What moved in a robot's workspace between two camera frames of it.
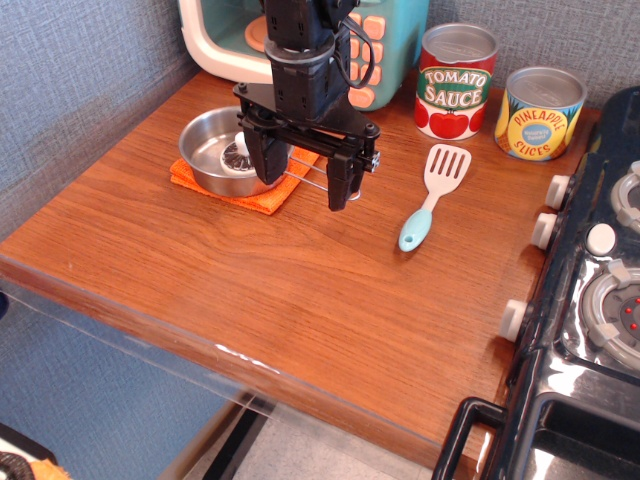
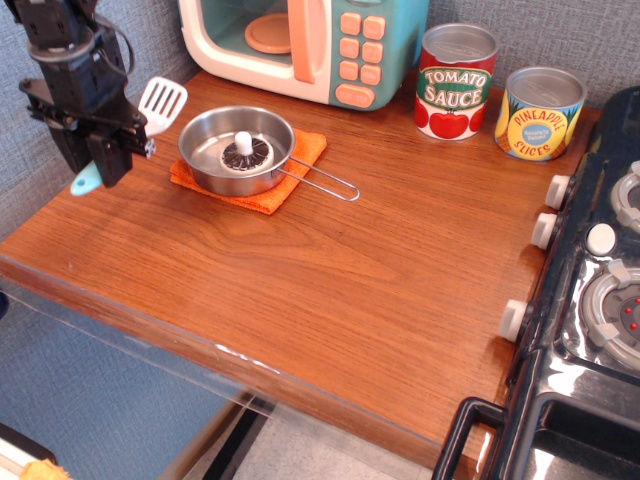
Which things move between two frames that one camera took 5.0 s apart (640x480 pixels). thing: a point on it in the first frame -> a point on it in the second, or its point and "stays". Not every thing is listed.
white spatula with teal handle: x=444 y=168 -> x=159 y=102
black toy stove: x=574 y=405 stays
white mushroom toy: x=236 y=159 stays
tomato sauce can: x=453 y=80 stays
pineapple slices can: x=538 y=113 stays
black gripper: x=309 y=104 -> x=81 y=101
